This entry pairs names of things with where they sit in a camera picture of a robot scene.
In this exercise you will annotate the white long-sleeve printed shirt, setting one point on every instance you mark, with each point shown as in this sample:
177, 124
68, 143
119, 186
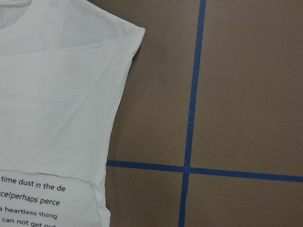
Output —
63, 69

